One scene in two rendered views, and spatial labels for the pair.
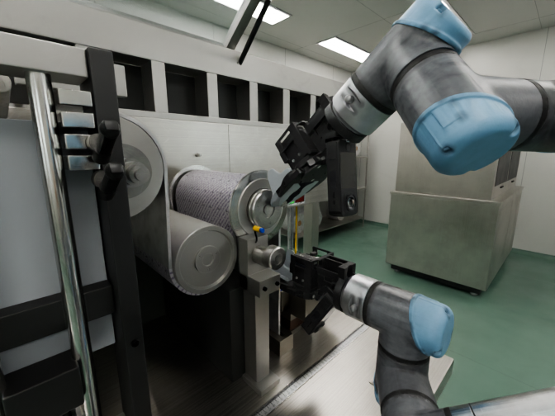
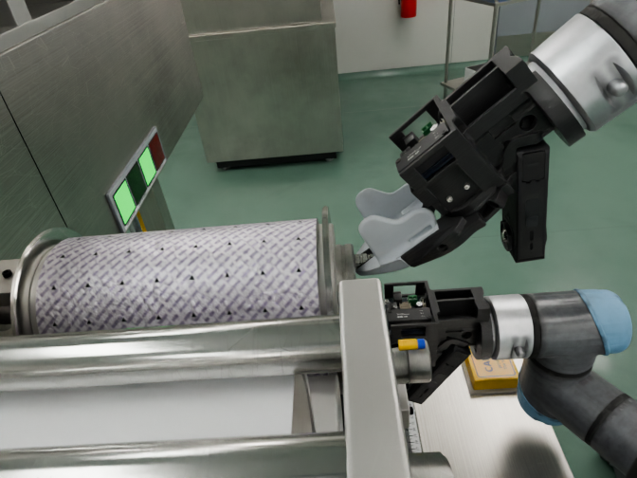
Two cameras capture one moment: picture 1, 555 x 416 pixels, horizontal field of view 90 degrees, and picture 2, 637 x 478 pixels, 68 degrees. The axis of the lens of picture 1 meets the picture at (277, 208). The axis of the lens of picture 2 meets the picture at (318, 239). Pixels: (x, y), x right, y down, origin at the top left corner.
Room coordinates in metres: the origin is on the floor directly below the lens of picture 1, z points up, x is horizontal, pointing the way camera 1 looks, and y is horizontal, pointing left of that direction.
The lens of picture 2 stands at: (0.29, 0.26, 1.54)
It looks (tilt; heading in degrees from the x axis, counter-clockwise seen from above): 36 degrees down; 318
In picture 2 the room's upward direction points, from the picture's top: 7 degrees counter-clockwise
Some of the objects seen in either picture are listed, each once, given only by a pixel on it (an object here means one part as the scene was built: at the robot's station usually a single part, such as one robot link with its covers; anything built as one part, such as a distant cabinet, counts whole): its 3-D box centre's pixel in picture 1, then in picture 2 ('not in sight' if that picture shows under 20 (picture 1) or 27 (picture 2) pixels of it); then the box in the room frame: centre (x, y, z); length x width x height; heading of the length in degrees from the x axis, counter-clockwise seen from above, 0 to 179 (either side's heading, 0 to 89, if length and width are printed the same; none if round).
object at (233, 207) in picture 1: (260, 207); (332, 284); (0.53, 0.03, 1.25); 0.15 x 0.01 x 0.15; 134
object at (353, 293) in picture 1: (359, 298); (501, 328); (0.44, -0.14, 1.11); 0.08 x 0.05 x 0.08; 134
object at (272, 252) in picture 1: (274, 257); (417, 360); (0.46, 0.01, 1.18); 0.04 x 0.02 x 0.04; 134
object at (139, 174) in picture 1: (132, 172); not in sight; (0.30, 0.16, 1.33); 0.06 x 0.03 x 0.03; 44
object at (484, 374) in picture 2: not in sight; (490, 366); (0.48, -0.24, 0.91); 0.07 x 0.07 x 0.02; 44
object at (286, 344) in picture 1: (248, 319); not in sight; (0.67, 0.08, 0.92); 0.28 x 0.04 x 0.04; 44
